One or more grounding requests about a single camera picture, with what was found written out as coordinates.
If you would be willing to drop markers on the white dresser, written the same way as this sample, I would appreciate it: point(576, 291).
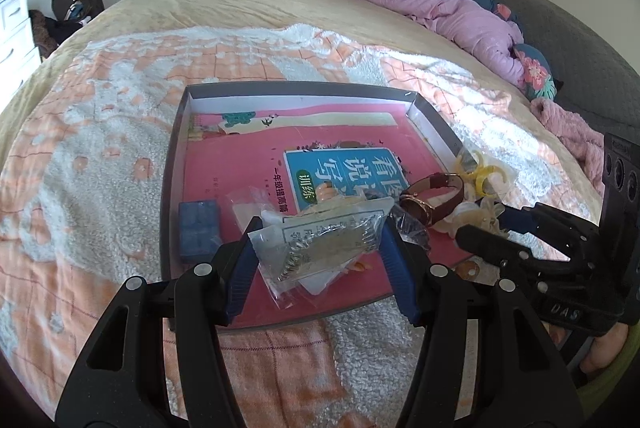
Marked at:
point(15, 33)

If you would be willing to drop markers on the small blue box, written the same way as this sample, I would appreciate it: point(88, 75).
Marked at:
point(200, 228)

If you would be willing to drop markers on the dark clothes pile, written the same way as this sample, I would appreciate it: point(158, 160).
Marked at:
point(47, 33)

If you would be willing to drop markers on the beige bedspread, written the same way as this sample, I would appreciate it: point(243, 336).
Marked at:
point(250, 3)

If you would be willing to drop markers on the dark grey headboard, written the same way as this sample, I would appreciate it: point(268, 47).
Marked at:
point(590, 58)

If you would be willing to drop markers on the small blue floral pillow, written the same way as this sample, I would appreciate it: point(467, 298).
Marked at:
point(535, 73)

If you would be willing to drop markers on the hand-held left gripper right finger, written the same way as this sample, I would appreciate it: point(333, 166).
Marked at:
point(400, 273)

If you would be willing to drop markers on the shallow cardboard box tray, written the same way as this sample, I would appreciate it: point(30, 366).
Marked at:
point(172, 168)

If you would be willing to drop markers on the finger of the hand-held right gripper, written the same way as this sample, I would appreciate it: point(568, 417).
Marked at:
point(480, 238)
point(520, 219)

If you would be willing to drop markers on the pink picture book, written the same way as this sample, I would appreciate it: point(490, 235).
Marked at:
point(240, 158)

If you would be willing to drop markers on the clear bag with white pad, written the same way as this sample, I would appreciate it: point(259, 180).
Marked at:
point(250, 208)

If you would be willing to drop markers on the pink fluffy blanket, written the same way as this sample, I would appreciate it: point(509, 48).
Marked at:
point(570, 128)

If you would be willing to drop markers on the orange and white blanket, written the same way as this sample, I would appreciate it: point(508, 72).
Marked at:
point(100, 158)

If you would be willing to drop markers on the person's right hand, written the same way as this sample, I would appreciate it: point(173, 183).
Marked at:
point(605, 348)

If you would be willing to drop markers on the cream hair claw clip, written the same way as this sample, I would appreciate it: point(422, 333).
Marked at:
point(470, 215)

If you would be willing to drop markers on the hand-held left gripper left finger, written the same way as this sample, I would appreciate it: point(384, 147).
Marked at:
point(240, 268)

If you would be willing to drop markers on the person's right forearm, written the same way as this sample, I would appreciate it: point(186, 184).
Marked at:
point(620, 375)

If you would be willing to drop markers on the pink quilt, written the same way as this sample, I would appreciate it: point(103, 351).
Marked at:
point(450, 18)

